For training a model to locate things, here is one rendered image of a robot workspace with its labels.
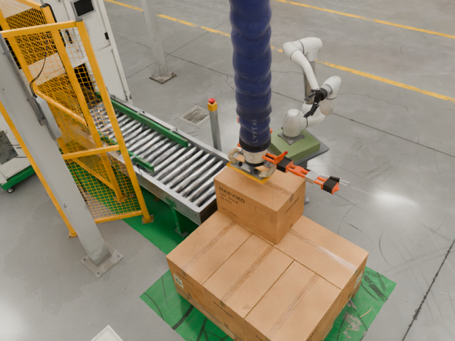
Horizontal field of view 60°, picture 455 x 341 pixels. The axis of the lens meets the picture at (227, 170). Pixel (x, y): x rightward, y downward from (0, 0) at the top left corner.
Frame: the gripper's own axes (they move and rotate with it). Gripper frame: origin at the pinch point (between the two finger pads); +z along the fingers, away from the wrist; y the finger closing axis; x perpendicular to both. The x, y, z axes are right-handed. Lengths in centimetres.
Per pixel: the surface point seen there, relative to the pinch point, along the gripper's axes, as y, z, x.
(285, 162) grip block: 32.9, 21.3, 1.5
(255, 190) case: 64, 32, 20
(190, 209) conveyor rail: 102, 54, 75
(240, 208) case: 82, 40, 29
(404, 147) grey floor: 158, -193, -23
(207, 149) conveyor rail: 100, -12, 114
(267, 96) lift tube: -15.9, 22.6, 15.3
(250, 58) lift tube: -44, 31, 20
